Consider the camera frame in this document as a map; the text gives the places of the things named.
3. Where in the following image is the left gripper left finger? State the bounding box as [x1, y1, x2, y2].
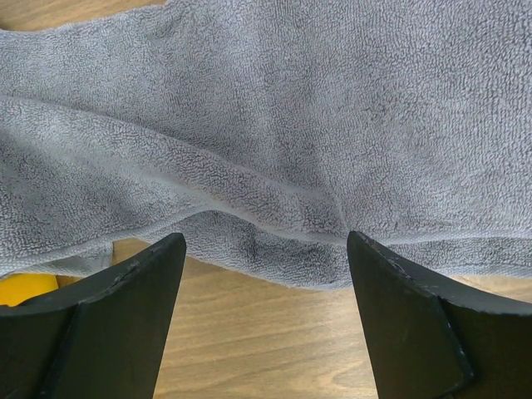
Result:
[1, 234, 186, 398]

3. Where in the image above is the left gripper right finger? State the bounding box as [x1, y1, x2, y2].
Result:
[347, 232, 531, 399]

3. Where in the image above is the grey towel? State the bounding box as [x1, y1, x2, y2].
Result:
[1, 1, 531, 289]

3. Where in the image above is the yellow plastic bin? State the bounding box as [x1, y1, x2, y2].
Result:
[0, 273, 59, 307]

